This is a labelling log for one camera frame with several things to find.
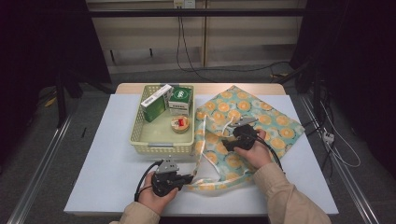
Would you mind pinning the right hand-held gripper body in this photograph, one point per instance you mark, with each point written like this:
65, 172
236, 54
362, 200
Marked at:
246, 137

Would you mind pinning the person's right hand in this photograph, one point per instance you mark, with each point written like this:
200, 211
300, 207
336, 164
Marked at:
257, 155

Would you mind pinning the cream plastic basket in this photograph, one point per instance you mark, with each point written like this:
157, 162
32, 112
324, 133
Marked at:
158, 132

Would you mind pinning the round tin with red label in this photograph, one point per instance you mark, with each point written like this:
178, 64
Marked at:
180, 124

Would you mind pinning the green and white box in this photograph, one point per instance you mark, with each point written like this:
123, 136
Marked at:
180, 95

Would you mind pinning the dark curtain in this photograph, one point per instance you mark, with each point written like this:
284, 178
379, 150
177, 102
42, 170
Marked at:
37, 46
358, 46

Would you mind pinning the black metal crossbar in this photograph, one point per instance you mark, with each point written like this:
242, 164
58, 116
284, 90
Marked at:
218, 12

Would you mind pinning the orange print cloth bag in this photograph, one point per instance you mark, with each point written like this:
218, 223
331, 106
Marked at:
280, 124

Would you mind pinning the person's left hand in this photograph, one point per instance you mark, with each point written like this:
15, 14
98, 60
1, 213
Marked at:
155, 202

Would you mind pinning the black metal stand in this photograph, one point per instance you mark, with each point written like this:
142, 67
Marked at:
316, 90
60, 99

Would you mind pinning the metal floor rail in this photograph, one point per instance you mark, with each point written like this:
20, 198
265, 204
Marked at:
342, 174
37, 177

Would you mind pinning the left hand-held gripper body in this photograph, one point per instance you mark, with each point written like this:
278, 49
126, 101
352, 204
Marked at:
166, 183

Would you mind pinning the tall green box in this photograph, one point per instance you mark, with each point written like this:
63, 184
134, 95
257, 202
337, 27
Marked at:
154, 109

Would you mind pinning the white wall socket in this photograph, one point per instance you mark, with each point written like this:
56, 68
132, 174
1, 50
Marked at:
184, 3

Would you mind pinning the white power strip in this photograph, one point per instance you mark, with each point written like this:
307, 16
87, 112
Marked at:
328, 137

